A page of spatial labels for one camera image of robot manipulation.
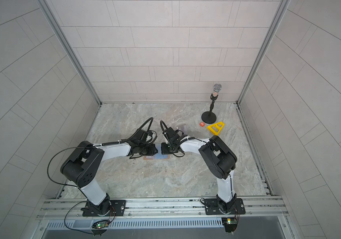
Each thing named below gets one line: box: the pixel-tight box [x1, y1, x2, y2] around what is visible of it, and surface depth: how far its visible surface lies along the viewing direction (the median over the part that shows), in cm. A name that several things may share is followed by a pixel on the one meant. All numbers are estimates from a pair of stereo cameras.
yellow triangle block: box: [206, 121, 225, 136], surface depth 104 cm
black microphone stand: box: [201, 83, 222, 124], surface depth 107 cm
